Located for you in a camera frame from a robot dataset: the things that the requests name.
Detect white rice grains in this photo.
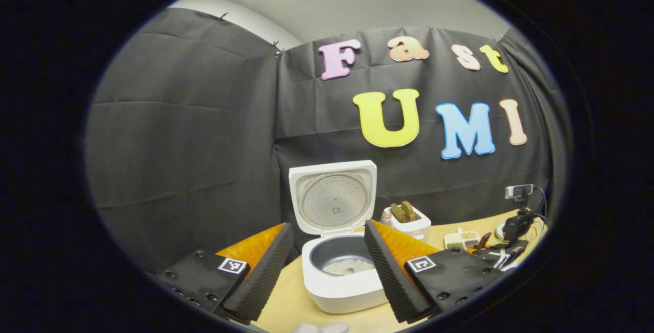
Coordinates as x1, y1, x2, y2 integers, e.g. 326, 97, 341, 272
322, 259, 376, 276

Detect white toaster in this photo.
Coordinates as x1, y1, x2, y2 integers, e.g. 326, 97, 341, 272
387, 200, 432, 242

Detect black backdrop cloth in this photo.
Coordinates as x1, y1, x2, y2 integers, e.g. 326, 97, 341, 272
84, 7, 568, 272

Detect white rice cooker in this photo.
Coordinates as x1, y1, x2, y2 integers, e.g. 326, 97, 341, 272
288, 159, 390, 315

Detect black cable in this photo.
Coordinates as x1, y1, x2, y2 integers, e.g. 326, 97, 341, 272
531, 186, 550, 227

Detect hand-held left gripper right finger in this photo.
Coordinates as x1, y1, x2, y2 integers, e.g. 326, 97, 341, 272
364, 219, 506, 324

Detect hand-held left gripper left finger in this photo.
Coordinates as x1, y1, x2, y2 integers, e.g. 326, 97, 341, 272
152, 222, 295, 325

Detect white sectioned tray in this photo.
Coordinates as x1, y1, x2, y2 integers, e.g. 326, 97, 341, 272
443, 228, 481, 250

